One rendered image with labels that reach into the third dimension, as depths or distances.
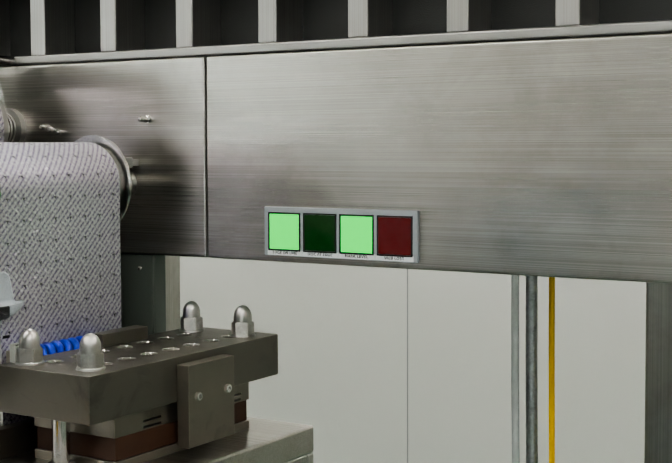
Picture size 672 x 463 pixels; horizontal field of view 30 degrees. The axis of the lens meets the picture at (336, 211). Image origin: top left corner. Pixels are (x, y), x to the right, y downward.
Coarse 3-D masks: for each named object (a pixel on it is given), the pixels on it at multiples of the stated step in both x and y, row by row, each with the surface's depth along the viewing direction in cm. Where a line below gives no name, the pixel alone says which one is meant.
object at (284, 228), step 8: (272, 216) 179; (280, 216) 179; (288, 216) 178; (296, 216) 177; (272, 224) 179; (280, 224) 179; (288, 224) 178; (296, 224) 177; (272, 232) 179; (280, 232) 179; (288, 232) 178; (296, 232) 177; (272, 240) 180; (280, 240) 179; (288, 240) 178; (296, 240) 177; (272, 248) 180; (280, 248) 179; (288, 248) 178; (296, 248) 177
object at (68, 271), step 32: (0, 224) 164; (32, 224) 169; (64, 224) 174; (96, 224) 180; (0, 256) 165; (32, 256) 170; (64, 256) 175; (96, 256) 180; (32, 288) 170; (64, 288) 175; (96, 288) 180; (32, 320) 170; (64, 320) 175; (96, 320) 180; (0, 352) 165
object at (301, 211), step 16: (272, 208) 179; (288, 208) 178; (304, 208) 176; (320, 208) 175; (336, 208) 174; (336, 224) 174; (416, 224) 167; (304, 240) 177; (336, 240) 174; (416, 240) 167; (304, 256) 177; (320, 256) 175; (336, 256) 174; (352, 256) 173; (368, 256) 171; (384, 256) 170; (400, 256) 169; (416, 256) 167
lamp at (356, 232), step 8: (344, 216) 173; (352, 216) 172; (344, 224) 173; (352, 224) 172; (360, 224) 172; (368, 224) 171; (344, 232) 173; (352, 232) 172; (360, 232) 172; (368, 232) 171; (344, 240) 173; (352, 240) 172; (360, 240) 172; (368, 240) 171; (344, 248) 173; (352, 248) 172; (360, 248) 172; (368, 248) 171
